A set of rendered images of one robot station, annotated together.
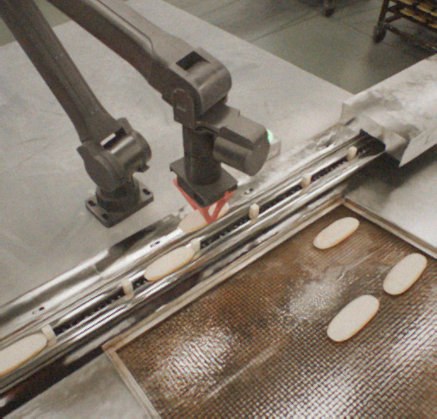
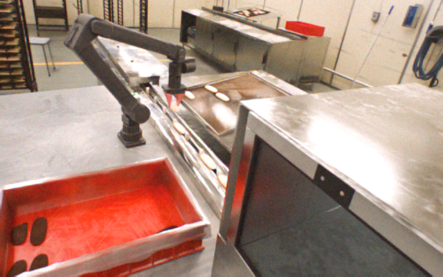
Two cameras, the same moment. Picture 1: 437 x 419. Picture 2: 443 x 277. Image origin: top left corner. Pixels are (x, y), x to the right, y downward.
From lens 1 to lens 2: 1.25 m
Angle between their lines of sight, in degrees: 68
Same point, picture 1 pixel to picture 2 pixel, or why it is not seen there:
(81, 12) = (142, 39)
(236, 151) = (192, 64)
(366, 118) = (140, 77)
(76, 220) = (134, 151)
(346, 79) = not seen: outside the picture
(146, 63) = (168, 48)
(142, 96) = (47, 124)
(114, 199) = (139, 131)
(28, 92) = not seen: outside the picture
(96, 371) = (224, 138)
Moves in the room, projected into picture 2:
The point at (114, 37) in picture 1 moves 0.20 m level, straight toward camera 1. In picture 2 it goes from (156, 44) to (208, 49)
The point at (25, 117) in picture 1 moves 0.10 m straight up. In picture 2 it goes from (18, 163) to (12, 138)
